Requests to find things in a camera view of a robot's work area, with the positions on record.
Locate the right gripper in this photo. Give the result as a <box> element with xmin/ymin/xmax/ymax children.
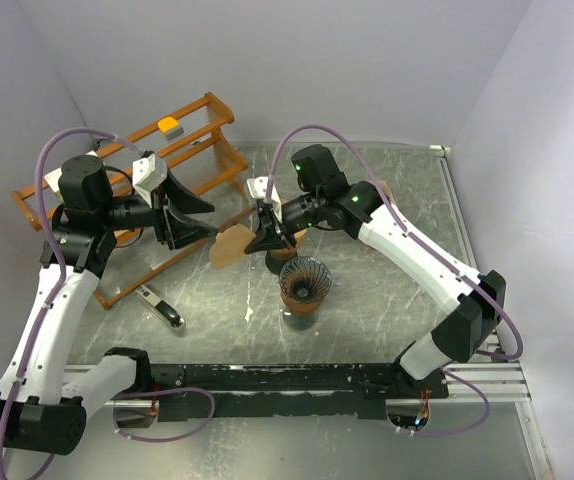
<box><xmin>243</xmin><ymin>190</ymin><xmax>324</xmax><ymax>254</ymax></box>

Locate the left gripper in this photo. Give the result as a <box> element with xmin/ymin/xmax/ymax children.
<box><xmin>98</xmin><ymin>164</ymin><xmax>218</xmax><ymax>249</ymax></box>

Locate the dark glass carafe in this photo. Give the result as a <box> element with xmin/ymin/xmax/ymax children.
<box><xmin>265</xmin><ymin>250</ymin><xmax>298</xmax><ymax>275</ymax></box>

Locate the clear glass ribbed dripper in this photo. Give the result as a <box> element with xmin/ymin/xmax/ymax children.
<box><xmin>278</xmin><ymin>256</ymin><xmax>332</xmax><ymax>304</ymax></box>

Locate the grey glass carafe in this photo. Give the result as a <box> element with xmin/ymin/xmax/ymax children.
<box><xmin>281</xmin><ymin>307</ymin><xmax>318</xmax><ymax>331</ymax></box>

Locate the orange coffee filter box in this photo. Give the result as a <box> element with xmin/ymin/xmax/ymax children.
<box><xmin>378</xmin><ymin>181</ymin><xmax>397</xmax><ymax>205</ymax></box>

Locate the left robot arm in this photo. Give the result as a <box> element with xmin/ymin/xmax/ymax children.
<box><xmin>0</xmin><ymin>152</ymin><xmax>218</xmax><ymax>455</ymax></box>

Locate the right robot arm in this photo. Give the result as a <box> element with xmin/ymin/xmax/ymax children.
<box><xmin>245</xmin><ymin>144</ymin><xmax>506</xmax><ymax>398</ymax></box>

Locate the silver black coffee scoop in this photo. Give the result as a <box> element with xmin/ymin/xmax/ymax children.
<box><xmin>135</xmin><ymin>285</ymin><xmax>186</xmax><ymax>332</ymax></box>

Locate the orange wooden rack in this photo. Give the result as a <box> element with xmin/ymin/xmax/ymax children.
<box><xmin>10</xmin><ymin>91</ymin><xmax>260</xmax><ymax>310</ymax></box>

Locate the orange grey small box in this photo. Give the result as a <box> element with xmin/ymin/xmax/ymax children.
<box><xmin>157</xmin><ymin>116</ymin><xmax>184</xmax><ymax>141</ymax></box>

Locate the white flat box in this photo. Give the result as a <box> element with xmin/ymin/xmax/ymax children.
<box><xmin>42</xmin><ymin>151</ymin><xmax>106</xmax><ymax>201</ymax></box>

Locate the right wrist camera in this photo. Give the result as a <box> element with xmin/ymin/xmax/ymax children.
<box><xmin>245</xmin><ymin>176</ymin><xmax>283</xmax><ymax>221</ymax></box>

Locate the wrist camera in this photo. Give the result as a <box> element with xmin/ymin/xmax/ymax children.
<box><xmin>245</xmin><ymin>176</ymin><xmax>283</xmax><ymax>221</ymax></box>
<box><xmin>132</xmin><ymin>153</ymin><xmax>168</xmax><ymax>207</ymax></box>

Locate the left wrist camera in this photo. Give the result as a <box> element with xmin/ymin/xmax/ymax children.
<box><xmin>132</xmin><ymin>153</ymin><xmax>168</xmax><ymax>207</ymax></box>

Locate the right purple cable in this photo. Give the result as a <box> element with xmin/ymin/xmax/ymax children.
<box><xmin>264</xmin><ymin>123</ymin><xmax>526</xmax><ymax>437</ymax></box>

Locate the purple cable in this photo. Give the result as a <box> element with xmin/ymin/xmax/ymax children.
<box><xmin>264</xmin><ymin>123</ymin><xmax>526</xmax><ymax>437</ymax></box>
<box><xmin>0</xmin><ymin>127</ymin><xmax>218</xmax><ymax>480</ymax></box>

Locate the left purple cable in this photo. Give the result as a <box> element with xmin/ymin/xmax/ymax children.
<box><xmin>0</xmin><ymin>127</ymin><xmax>218</xmax><ymax>480</ymax></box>

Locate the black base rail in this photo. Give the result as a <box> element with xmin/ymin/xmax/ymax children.
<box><xmin>91</xmin><ymin>362</ymin><xmax>451</xmax><ymax>424</ymax></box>

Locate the aluminium frame rail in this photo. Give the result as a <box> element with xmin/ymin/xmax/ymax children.
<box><xmin>64</xmin><ymin>329</ymin><xmax>532</xmax><ymax>406</ymax></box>

